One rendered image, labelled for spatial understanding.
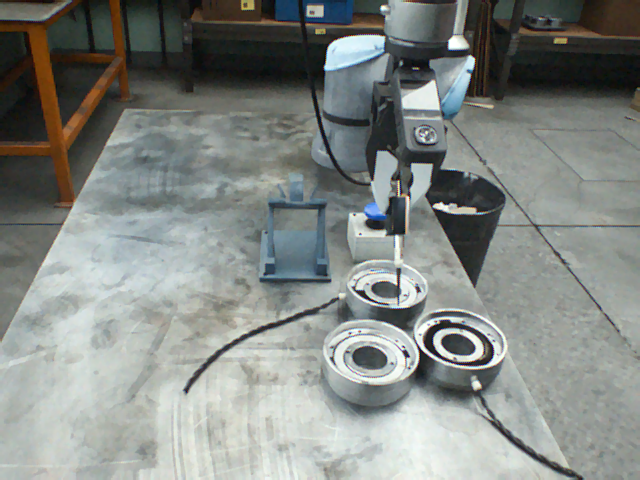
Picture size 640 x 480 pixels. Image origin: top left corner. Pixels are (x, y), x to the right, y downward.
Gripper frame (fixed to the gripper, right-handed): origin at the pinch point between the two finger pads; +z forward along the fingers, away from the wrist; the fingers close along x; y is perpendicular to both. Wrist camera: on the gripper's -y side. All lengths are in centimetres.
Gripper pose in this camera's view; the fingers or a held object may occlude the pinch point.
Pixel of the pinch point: (397, 207)
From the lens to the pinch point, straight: 75.2
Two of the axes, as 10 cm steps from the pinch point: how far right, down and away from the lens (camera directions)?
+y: -0.5, -5.3, 8.4
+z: -0.5, 8.5, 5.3
